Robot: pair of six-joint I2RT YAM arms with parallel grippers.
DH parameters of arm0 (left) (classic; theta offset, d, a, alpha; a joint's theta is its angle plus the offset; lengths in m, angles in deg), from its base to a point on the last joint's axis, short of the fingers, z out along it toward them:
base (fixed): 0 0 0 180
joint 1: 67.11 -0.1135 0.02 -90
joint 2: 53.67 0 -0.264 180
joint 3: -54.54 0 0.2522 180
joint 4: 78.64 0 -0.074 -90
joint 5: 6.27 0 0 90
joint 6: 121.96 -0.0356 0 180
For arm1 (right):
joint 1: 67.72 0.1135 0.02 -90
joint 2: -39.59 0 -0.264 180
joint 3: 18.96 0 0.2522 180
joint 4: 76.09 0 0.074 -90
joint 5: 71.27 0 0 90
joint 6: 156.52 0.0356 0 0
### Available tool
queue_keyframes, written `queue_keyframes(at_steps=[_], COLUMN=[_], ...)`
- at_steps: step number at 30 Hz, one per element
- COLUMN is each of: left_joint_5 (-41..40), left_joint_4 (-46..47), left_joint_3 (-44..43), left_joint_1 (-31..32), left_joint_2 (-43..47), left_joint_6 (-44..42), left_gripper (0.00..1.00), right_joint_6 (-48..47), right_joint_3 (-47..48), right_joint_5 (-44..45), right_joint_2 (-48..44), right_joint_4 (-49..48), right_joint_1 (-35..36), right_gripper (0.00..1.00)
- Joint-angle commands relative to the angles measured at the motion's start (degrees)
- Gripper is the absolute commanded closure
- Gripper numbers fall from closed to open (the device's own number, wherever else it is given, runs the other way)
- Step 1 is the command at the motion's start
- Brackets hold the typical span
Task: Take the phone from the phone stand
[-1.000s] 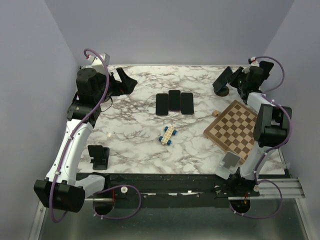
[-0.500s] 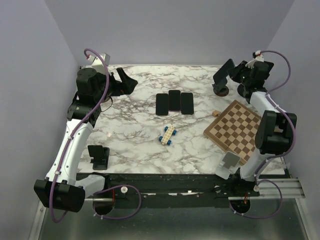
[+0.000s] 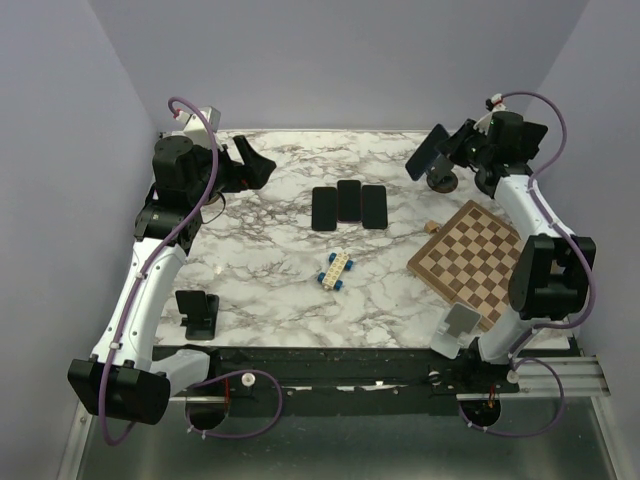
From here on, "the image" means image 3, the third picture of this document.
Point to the white plastic phone stand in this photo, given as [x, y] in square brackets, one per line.
[454, 330]

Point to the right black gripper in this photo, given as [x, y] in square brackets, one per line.
[459, 139]

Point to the round wooden stand right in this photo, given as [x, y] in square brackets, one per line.
[440, 176]

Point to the small wooden block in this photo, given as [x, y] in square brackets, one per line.
[431, 227]

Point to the toy brick car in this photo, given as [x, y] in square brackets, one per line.
[338, 264]

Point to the aluminium frame rail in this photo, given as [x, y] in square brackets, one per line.
[262, 259]

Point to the black smartphone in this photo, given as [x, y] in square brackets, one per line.
[349, 208]

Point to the black folding phone stand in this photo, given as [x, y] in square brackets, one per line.
[199, 310]

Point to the black pole phone stand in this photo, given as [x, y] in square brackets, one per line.
[486, 181]

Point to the wooden chessboard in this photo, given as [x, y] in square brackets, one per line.
[470, 260]

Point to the black phone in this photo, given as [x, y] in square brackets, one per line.
[531, 137]
[374, 207]
[324, 209]

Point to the black phone on pole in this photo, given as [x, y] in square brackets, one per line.
[531, 137]

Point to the blue-edged phone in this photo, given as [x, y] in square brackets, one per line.
[426, 154]

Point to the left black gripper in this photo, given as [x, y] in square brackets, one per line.
[255, 170]

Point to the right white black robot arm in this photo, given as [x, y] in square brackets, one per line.
[552, 277]

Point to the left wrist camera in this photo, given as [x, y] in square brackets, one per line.
[194, 128]

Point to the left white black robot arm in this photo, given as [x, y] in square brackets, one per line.
[120, 379]

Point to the round wooden base stand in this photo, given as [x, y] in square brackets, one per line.
[216, 197]

